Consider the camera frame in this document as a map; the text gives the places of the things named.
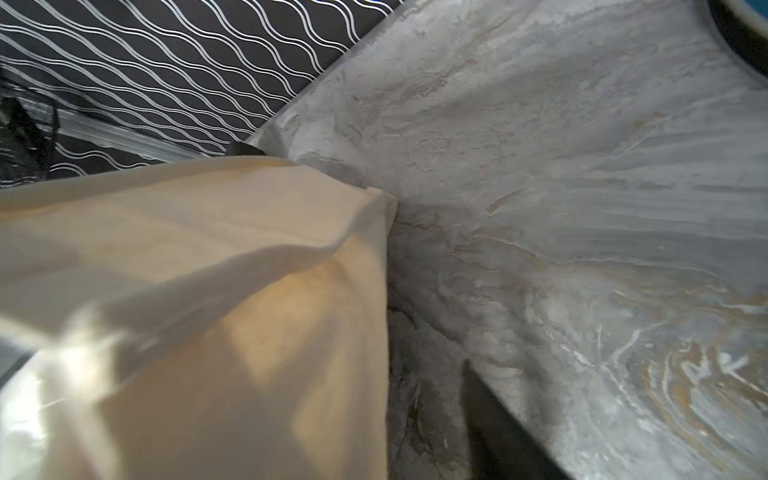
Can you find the cream canvas tote bag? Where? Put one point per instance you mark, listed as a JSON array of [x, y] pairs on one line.
[[211, 319]]

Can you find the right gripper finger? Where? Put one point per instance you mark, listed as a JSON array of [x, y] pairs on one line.
[[499, 445]]

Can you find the teal paddle case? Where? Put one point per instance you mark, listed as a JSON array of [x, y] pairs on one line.
[[742, 25]]

